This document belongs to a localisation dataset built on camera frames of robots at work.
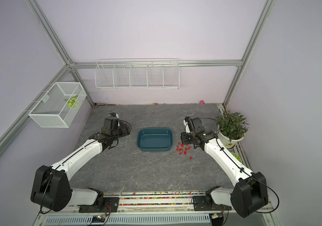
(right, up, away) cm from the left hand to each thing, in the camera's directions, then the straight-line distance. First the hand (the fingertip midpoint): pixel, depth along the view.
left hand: (126, 128), depth 87 cm
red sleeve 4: (+35, -15, +7) cm, 39 cm away
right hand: (+36, -4, -3) cm, 36 cm away
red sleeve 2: (+36, -12, +10) cm, 39 cm away
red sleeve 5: (+34, -11, +10) cm, 37 cm away
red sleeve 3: (+33, -15, +7) cm, 37 cm away
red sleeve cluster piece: (+39, -14, +7) cm, 42 cm away
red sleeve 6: (+34, -17, +5) cm, 39 cm away
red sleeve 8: (+41, -19, +4) cm, 46 cm away
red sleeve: (+33, -13, +9) cm, 37 cm away
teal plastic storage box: (+17, -9, +15) cm, 24 cm away
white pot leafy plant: (+64, +1, -6) cm, 64 cm away
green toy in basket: (-30, +17, -6) cm, 35 cm away
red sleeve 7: (+38, -17, +6) cm, 42 cm away
